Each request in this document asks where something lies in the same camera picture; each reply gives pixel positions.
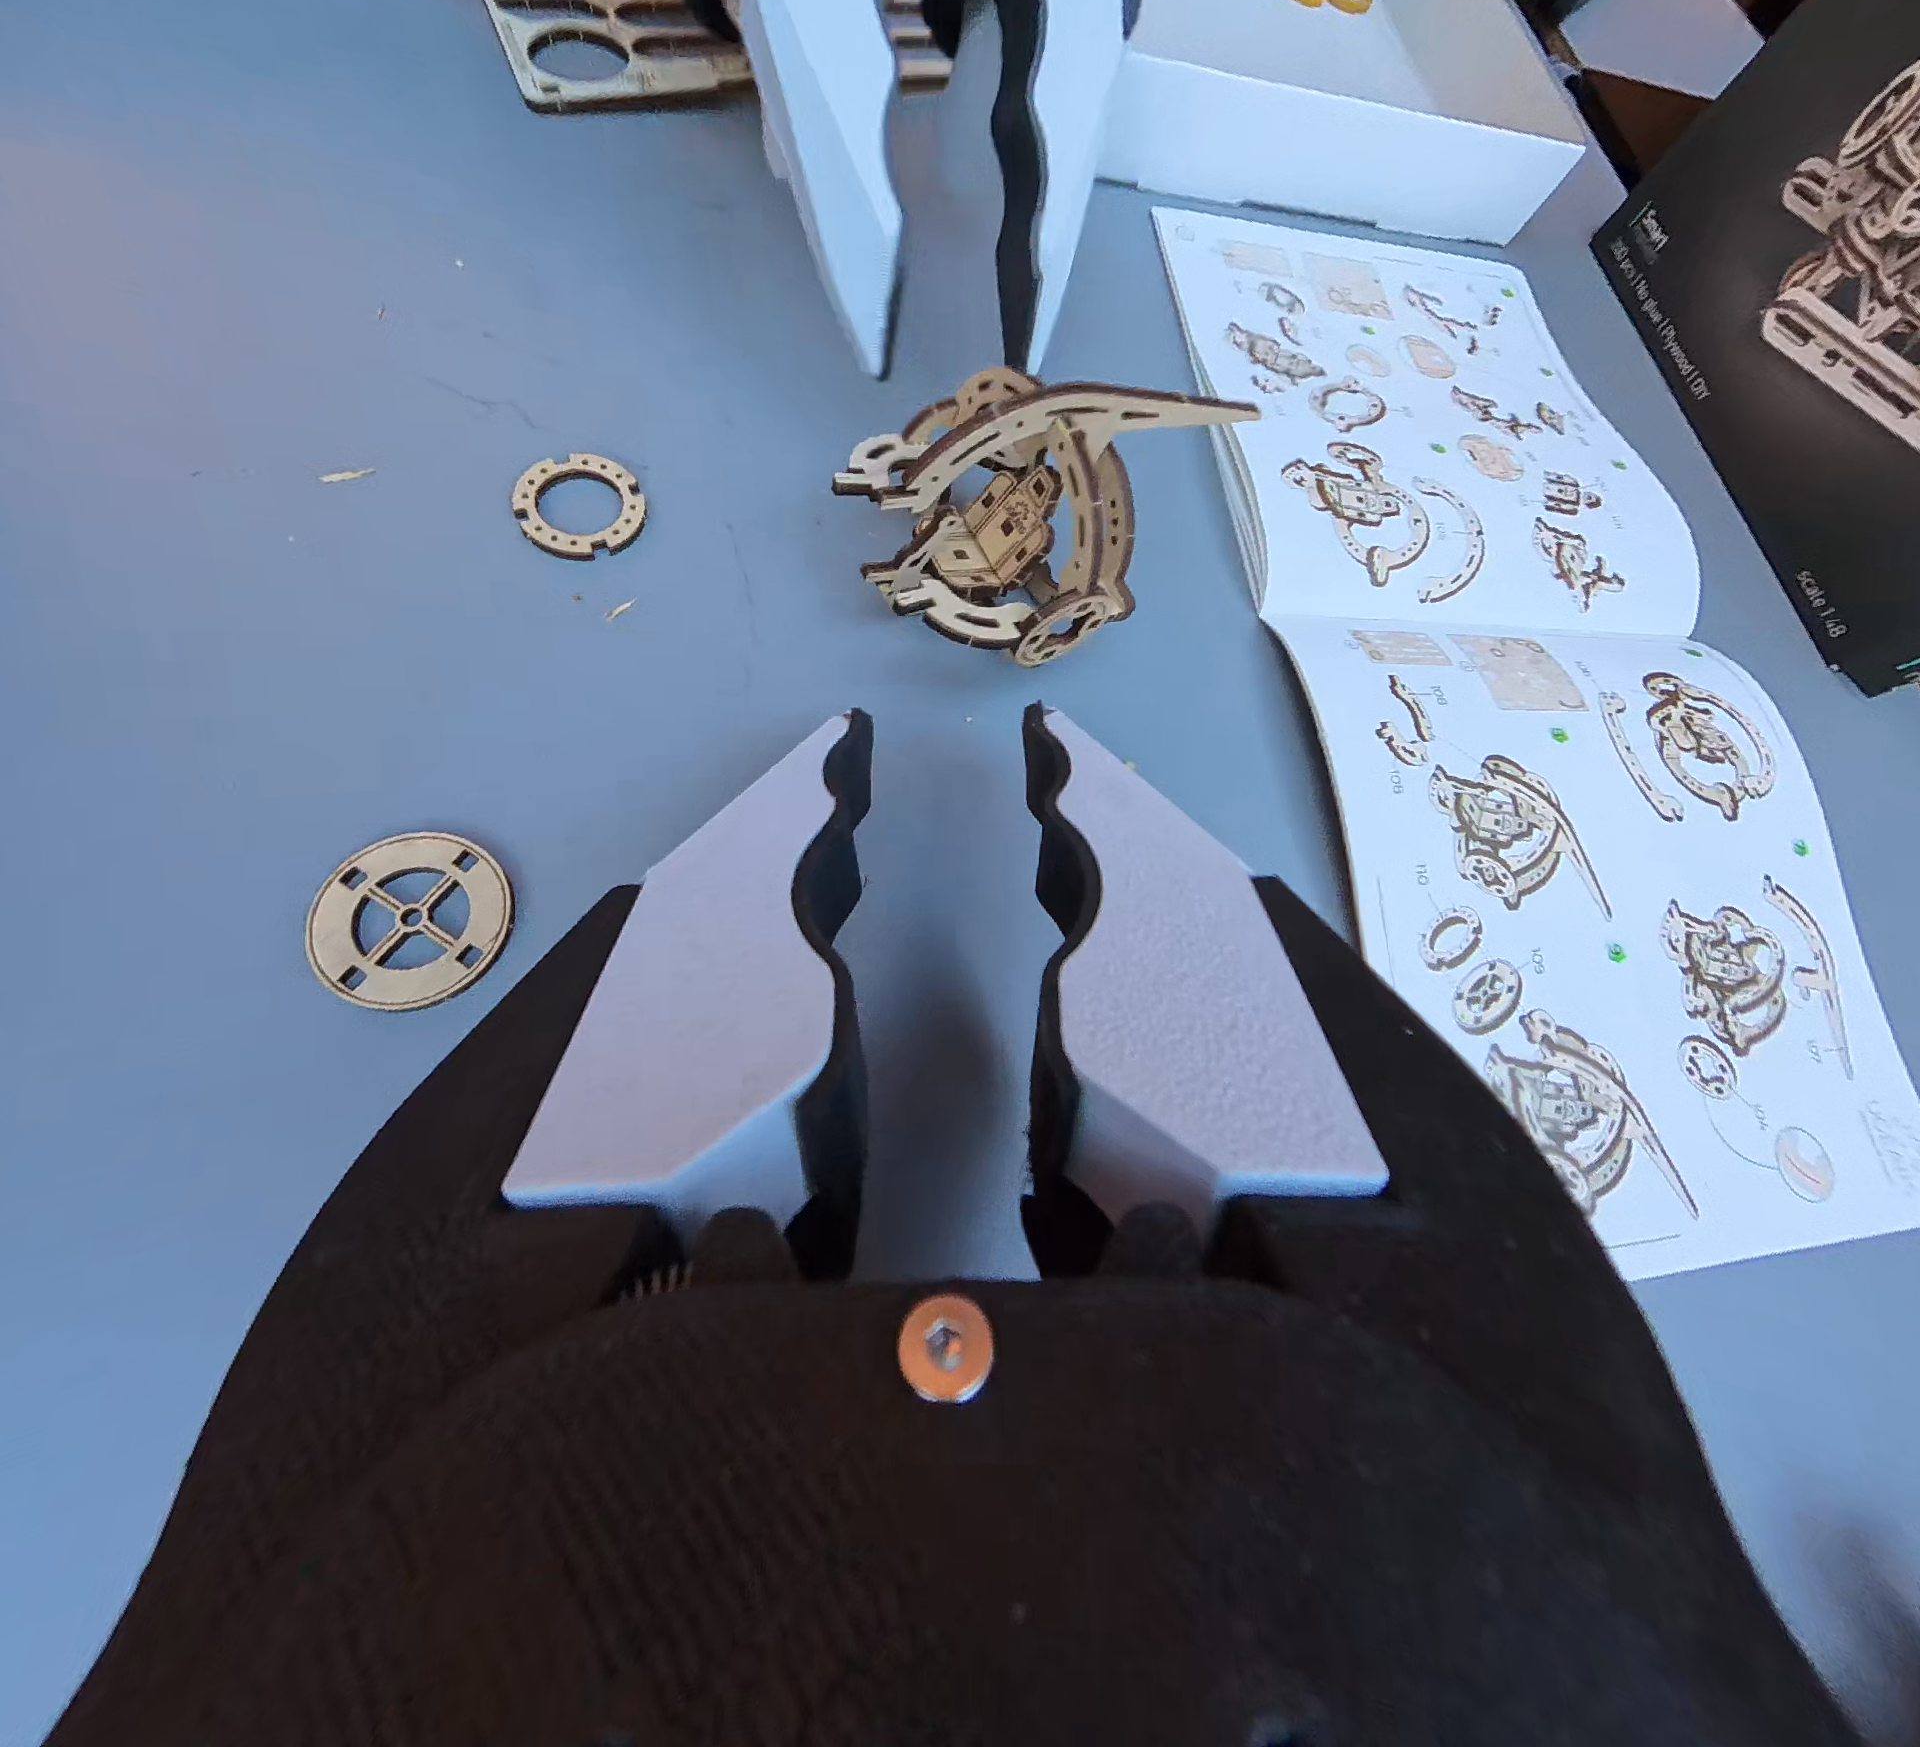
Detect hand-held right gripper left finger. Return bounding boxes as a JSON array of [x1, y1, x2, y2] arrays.
[[498, 706, 878, 1280]]

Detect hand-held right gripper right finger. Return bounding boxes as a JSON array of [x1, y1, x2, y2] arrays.
[[1022, 701, 1392, 1280]]

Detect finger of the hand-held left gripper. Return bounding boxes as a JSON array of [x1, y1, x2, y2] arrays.
[[738, 0, 912, 379], [958, 0, 1129, 374]]

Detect wooden cage model assembly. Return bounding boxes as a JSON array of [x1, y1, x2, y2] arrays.
[[831, 366, 1136, 667]]

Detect wooden parts sheet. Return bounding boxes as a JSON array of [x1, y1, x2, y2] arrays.
[[446, 0, 961, 116]]

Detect black model kit box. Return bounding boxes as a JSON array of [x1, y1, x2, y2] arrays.
[[1587, 0, 1920, 702]]

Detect white cardboard box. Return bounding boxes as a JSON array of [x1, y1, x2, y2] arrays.
[[1095, 0, 1629, 245]]

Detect spoked wooden disc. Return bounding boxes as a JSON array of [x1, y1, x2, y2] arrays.
[[306, 830, 516, 1015]]

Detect illustrated instruction booklet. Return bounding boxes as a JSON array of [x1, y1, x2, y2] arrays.
[[1147, 201, 1920, 1283]]

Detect notched wooden ring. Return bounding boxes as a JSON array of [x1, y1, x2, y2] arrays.
[[508, 448, 648, 565]]

